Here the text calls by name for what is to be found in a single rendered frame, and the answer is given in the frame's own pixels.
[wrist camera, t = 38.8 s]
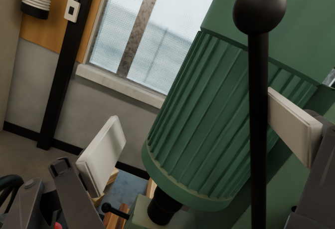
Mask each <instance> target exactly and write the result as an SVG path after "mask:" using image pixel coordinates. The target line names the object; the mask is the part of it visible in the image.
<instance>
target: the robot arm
mask: <svg viewBox="0 0 335 229"><path fill-rule="evenodd" d="M267 123H268V124H269V125H270V126H271V127H272V128H273V130H274V131H275V132H276V133H277V134H278V135H279V137H280V138H281V139H282V140H283V141H284V142H285V144H286V145H287V146H288V147H289V148H290V149H291V150H292V152H293V153H294V154H295V155H296V156H297V157H298V159H299V160H300V161H301V162H302V163H303V164H304V166H305V167H306V168H308V169H309V170H311V171H310V173H309V176H308V179H307V181H306V184H305V187H304V189H303V192H302V194H301V197H300V200H299V202H298V205H297V208H296V210H295V212H290V214H289V217H288V219H287V222H286V224H285V227H284V229H335V124H333V123H332V122H330V121H329V120H327V119H326V118H324V117H323V116H321V115H319V114H318V113H316V112H315V111H312V110H309V109H304V110H302V109H301V108H299V107H298V106H296V105H295V104H294V103H292V102H291V101H289V100H288V99H287V98H285V97H284V96H282V95H281V94H280V93H278V92H277V91H275V90H274V89H272V88H271V87H268V121H267ZM125 143H126V139H125V136H124V133H123V130H122V127H121V124H120V121H119V118H118V116H117V115H115V116H111V117H110V118H109V120H108V121H107V122H106V124H105V125H104V126H103V128H102V129H101V130H100V131H99V133H98V134H97V135H96V137H95V138H94V139H93V141H92V142H91V143H90V144H89V146H87V147H86V148H85V149H83V150H82V151H81V153H80V154H79V155H78V156H77V158H76V159H75V160H74V161H73V163H71V161H70V158H69V157H61V158H58V159H56V160H55V161H53V162H52V163H50V164H49V166H48V169H49V171H50V173H51V175H52V177H53V180H50V181H47V182H44V183H43V181H42V179H41V178H34V179H31V180H28V181H27V182H25V183H24V184H23V185H22V186H21V187H20V188H19V189H18V192H17V194H16V196H15V198H14V200H13V203H12V205H11V207H10V209H9V212H8V214H7V216H6V218H5V221H4V223H3V225H2V227H1V229H55V222H56V215H57V210H59V209H62V210H63V213H64V216H65V220H66V223H67V226H68V229H106V227H105V226H104V224H103V222H102V220H101V218H100V216H99V214H98V212H97V211H96V209H95V207H94V205H93V203H92V201H91V199H90V197H91V198H100V197H101V195H102V192H103V190H104V188H105V186H106V184H107V182H108V180H109V177H110V175H111V173H112V171H113V169H114V167H115V165H116V162H117V160H118V158H119V156H120V154H121V152H122V150H123V147H124V145H125ZM87 191H88V193H89V195H90V197H89V196H88V194H87Z"/></svg>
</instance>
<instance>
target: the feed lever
mask: <svg viewBox="0 0 335 229"><path fill-rule="evenodd" d="M286 8H287V0H235V1H234V4H233V8H232V18H233V22H234V24H235V26H236V27H237V28H238V29H239V30H240V31H241V32H242V33H244V34H246V35H248V75H249V127H250V179H251V229H266V188H267V121H268V55H269V32H270V31H271V30H273V29H274V28H275V27H276V26H277V25H278V24H279V23H280V22H281V20H282V19H283V17H284V15H285V12H286Z"/></svg>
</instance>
